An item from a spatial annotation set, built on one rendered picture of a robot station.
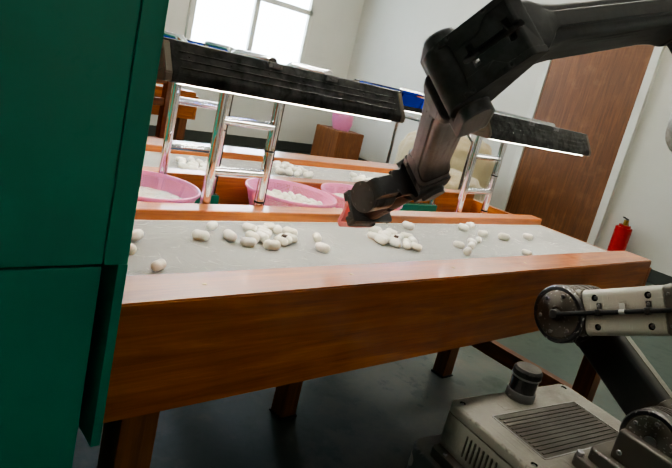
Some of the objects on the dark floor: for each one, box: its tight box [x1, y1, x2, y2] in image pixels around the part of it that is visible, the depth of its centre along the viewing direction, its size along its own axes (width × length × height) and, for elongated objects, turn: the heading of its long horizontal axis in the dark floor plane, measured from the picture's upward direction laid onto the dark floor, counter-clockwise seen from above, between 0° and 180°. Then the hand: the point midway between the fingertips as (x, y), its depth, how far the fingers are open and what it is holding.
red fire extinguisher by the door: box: [607, 216, 633, 251], centre depth 524 cm, size 14×18×50 cm
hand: (341, 222), depth 123 cm, fingers closed
